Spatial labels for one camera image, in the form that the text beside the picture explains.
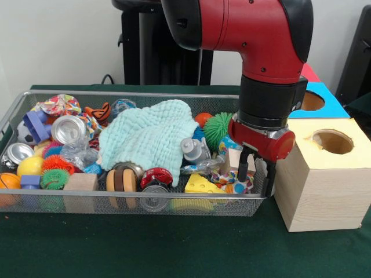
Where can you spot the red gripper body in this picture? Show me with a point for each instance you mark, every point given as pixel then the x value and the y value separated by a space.
pixel 264 142

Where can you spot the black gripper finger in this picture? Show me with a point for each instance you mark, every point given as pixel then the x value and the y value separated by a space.
pixel 243 165
pixel 270 178

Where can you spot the colourful polka dot cloth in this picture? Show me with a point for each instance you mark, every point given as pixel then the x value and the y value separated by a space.
pixel 229 184

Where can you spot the green spiky ball with eyes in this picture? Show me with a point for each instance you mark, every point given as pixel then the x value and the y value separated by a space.
pixel 219 128

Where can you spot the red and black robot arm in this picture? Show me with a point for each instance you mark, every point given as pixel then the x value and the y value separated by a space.
pixel 261 52

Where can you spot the wooden box with three holes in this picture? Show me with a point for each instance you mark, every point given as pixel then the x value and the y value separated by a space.
pixel 324 197

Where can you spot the clear mesh bin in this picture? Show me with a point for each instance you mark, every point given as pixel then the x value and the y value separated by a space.
pixel 58 200

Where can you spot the plain wooden block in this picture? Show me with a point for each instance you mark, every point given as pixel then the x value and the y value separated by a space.
pixel 233 159

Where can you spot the blue globe ball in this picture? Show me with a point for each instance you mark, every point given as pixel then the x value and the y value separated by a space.
pixel 226 146

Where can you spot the yellow cheese wedge toy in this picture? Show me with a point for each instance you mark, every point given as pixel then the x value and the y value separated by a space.
pixel 203 185

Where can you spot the blue spiky ball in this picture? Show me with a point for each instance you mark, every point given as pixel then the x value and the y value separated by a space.
pixel 199 133

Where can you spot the red ball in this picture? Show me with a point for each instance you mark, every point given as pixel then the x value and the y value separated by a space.
pixel 203 119

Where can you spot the mint green muslin cloth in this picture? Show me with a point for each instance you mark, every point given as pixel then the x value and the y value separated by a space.
pixel 151 136

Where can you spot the dark green side table cloth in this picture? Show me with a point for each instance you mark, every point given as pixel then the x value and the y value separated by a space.
pixel 362 111

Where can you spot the dark green tablecloth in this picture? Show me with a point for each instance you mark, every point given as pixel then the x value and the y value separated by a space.
pixel 174 249

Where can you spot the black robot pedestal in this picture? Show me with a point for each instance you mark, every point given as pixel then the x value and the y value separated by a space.
pixel 145 58

